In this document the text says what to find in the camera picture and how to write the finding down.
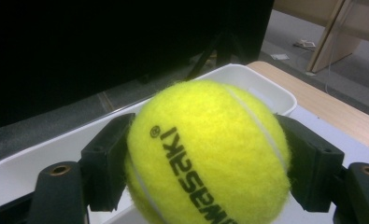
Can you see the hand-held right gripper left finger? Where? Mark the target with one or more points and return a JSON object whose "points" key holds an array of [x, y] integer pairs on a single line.
{"points": [[106, 161]]}

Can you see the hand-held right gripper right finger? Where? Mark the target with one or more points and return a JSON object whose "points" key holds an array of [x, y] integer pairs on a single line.
{"points": [[314, 161]]}

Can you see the white plastic bin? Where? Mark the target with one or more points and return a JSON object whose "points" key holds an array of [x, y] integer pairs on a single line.
{"points": [[23, 174]]}

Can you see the yellow tennis ball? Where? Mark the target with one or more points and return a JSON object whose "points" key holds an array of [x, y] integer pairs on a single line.
{"points": [[210, 149]]}

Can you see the light wooden table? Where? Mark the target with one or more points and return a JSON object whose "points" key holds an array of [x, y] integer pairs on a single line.
{"points": [[328, 105]]}

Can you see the white paper scrap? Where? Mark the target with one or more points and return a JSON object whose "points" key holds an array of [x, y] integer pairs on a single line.
{"points": [[280, 56]]}

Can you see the light wooden desk leg panel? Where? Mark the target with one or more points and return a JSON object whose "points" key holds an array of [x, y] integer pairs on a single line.
{"points": [[334, 49]]}

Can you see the black curtain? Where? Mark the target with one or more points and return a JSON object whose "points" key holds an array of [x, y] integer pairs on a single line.
{"points": [[79, 46]]}

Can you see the black tripod stand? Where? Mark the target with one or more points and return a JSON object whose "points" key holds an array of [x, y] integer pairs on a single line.
{"points": [[203, 59]]}

